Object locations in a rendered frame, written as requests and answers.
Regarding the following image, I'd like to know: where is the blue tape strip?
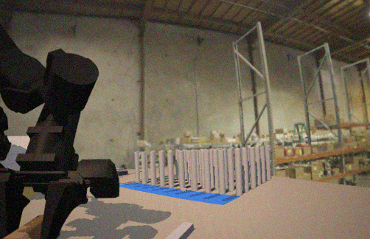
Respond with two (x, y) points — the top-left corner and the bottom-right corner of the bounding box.
(120, 183), (239, 205)

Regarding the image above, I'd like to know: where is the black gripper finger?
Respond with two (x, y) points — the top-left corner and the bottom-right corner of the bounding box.
(0, 181), (30, 239)
(40, 181), (88, 239)

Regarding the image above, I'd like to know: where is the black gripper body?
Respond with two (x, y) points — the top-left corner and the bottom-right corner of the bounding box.
(0, 120), (120, 198)

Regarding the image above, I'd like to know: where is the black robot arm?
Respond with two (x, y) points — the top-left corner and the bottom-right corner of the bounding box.
(0, 24), (99, 161)

